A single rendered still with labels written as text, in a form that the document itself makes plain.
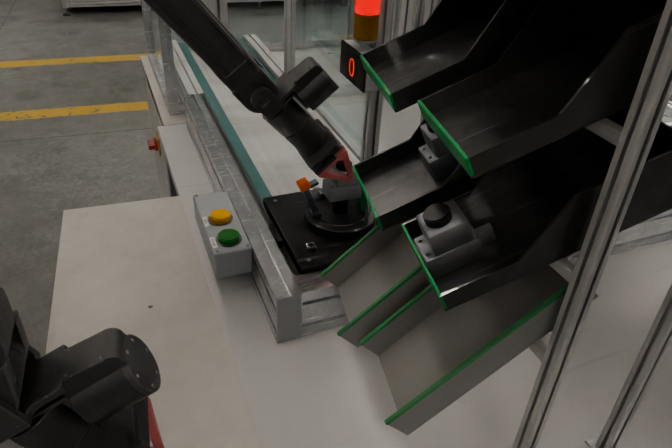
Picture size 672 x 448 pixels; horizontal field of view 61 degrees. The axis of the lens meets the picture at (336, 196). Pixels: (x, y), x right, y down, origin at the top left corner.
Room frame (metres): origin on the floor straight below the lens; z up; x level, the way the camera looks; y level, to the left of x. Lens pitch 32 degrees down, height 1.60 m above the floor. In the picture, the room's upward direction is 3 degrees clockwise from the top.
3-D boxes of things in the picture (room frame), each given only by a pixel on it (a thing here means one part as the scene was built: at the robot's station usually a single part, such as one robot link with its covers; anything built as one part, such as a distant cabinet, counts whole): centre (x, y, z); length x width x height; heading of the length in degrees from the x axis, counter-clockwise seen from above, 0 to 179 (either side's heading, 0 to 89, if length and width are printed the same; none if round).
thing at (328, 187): (0.92, -0.02, 1.06); 0.08 x 0.04 x 0.07; 113
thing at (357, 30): (1.14, -0.04, 1.28); 0.05 x 0.05 x 0.05
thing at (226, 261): (0.91, 0.22, 0.93); 0.21 x 0.07 x 0.06; 24
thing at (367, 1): (1.14, -0.04, 1.33); 0.05 x 0.05 x 0.05
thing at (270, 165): (1.20, 0.09, 0.91); 0.84 x 0.28 x 0.10; 24
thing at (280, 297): (1.11, 0.24, 0.91); 0.89 x 0.06 x 0.11; 24
